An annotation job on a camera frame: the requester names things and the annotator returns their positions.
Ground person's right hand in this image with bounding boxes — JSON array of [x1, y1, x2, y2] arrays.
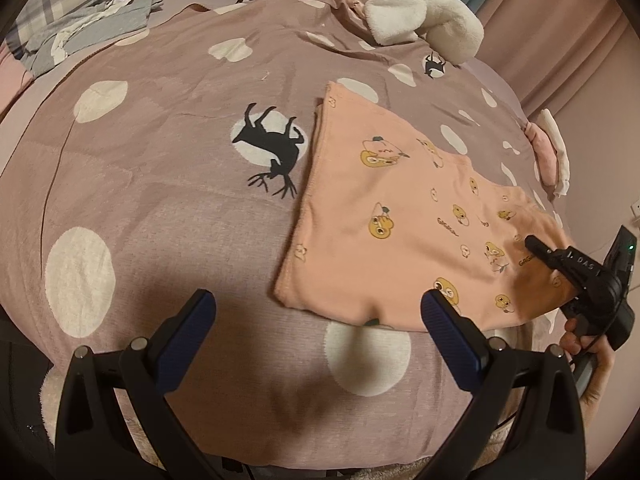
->
[[559, 317, 617, 411]]

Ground pink curtain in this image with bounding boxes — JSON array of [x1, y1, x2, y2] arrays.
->
[[475, 0, 640, 121]]

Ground folded pink garment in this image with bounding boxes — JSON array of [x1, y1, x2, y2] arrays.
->
[[525, 120, 561, 189]]

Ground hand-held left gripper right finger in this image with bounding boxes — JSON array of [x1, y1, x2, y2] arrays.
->
[[421, 288, 587, 480]]

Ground mauve dotted deer bed cover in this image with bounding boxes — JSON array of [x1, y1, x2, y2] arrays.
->
[[0, 0, 591, 472]]

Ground white plush blanket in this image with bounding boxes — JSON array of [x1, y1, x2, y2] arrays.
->
[[305, 0, 485, 65]]

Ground person's right forearm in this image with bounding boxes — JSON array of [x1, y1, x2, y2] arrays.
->
[[580, 400, 612, 461]]

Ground grey striped folded cloth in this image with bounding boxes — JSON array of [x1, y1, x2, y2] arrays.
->
[[22, 0, 165, 74]]

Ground pink cartoon print garment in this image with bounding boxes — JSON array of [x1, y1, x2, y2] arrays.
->
[[274, 81, 581, 333]]

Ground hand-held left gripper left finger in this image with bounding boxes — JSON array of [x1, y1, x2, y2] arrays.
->
[[54, 288, 217, 480]]

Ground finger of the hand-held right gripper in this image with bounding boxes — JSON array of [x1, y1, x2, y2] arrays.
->
[[524, 235, 569, 275]]

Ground pink pillow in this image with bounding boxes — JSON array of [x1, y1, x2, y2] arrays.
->
[[0, 42, 35, 116]]

